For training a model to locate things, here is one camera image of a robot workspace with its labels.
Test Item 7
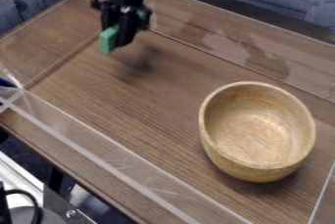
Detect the grey metal mount plate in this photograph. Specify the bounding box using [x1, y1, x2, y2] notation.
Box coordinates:
[40, 186, 96, 224]

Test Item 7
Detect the brown wooden bowl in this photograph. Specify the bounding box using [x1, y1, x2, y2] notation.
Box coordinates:
[198, 81, 316, 183]

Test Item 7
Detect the green rectangular block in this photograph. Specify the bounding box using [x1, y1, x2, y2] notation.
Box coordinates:
[98, 7, 149, 54]

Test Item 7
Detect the black cable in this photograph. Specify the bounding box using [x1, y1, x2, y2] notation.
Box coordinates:
[0, 182, 44, 224]

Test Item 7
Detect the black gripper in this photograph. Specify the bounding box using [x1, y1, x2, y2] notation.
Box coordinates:
[90, 0, 151, 47]

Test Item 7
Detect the clear acrylic front barrier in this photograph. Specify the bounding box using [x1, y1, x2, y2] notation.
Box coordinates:
[0, 68, 252, 224]

